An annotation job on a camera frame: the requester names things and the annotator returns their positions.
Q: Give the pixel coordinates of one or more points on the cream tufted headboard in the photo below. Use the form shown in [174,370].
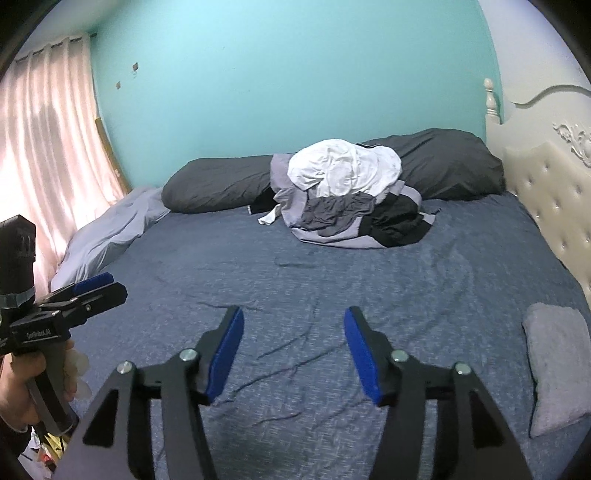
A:
[549,175]

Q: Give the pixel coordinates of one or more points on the dark grey pillow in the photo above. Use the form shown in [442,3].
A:
[217,184]
[448,161]

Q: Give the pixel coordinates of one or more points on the light grey duvet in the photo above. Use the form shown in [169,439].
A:
[106,230]

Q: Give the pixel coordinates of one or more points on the light grey garment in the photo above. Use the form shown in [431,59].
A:
[291,207]

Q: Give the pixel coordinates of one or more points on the small white cloth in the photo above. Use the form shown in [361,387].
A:
[270,217]

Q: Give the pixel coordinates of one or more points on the pink curtain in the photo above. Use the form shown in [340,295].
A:
[51,152]

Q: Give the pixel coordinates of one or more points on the black garment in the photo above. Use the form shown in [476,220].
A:
[397,221]

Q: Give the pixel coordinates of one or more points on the colourful floor clutter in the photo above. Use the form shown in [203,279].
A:
[46,447]

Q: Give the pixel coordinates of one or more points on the dark grey garment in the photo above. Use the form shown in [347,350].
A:
[334,212]

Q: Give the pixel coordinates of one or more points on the grey knit sweater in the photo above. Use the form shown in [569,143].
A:
[556,364]

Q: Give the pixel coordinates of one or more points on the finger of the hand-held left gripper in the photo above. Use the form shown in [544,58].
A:
[101,297]
[92,281]

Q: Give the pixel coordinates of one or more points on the wooden window frame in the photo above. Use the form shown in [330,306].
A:
[111,157]

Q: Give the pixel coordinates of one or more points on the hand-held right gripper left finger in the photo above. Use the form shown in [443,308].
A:
[226,355]

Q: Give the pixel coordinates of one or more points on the white garment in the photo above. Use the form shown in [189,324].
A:
[341,168]

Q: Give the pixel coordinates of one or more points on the person's left hand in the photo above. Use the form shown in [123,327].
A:
[23,383]

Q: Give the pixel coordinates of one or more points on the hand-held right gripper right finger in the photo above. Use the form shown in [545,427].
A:
[364,360]

